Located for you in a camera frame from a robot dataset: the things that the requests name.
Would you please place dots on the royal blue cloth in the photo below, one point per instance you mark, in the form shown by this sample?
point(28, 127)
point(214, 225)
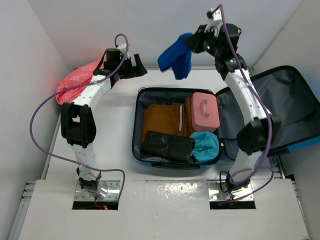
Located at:
point(177, 57)

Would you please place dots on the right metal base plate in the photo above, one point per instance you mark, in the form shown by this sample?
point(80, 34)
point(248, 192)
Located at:
point(217, 192)

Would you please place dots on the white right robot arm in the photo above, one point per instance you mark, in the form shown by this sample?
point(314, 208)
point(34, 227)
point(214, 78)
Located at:
point(260, 126)

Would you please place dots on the coral pink patterned cloth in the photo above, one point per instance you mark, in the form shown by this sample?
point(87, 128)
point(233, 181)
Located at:
point(81, 75)

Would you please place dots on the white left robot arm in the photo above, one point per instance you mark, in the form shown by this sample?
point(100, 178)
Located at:
point(77, 121)

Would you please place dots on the light blue cloth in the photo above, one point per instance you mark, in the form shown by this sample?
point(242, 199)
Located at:
point(206, 146)

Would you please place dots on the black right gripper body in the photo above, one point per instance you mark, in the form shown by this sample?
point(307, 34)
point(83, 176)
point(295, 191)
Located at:
point(210, 42)

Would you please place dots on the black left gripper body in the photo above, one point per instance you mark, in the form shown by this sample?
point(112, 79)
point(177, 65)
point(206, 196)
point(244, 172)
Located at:
point(125, 70)

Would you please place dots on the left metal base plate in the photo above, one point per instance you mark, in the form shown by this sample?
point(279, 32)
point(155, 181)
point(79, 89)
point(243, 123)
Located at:
point(106, 191)

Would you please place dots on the metal base plate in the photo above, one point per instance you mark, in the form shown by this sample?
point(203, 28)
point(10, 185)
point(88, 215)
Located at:
point(217, 192)
point(106, 191)

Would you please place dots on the black pouch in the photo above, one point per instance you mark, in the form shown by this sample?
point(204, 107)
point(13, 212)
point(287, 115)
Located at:
point(171, 147)

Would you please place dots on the aluminium table frame rail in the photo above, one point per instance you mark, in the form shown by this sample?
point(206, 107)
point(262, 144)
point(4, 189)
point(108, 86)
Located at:
point(22, 210)

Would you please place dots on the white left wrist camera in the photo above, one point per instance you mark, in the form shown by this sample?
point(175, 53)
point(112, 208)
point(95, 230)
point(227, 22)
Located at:
point(124, 49)

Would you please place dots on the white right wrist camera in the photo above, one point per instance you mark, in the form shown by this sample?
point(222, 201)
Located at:
point(214, 16)

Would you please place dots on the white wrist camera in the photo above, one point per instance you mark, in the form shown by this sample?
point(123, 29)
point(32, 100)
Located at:
point(124, 49)
point(214, 16)

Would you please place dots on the pink box with metal handle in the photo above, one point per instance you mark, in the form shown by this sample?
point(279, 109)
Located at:
point(204, 112)

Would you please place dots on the brown cloth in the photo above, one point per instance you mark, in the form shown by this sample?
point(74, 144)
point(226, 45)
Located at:
point(173, 119)

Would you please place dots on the blue suitcase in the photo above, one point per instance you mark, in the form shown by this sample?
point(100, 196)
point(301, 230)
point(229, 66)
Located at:
point(283, 90)

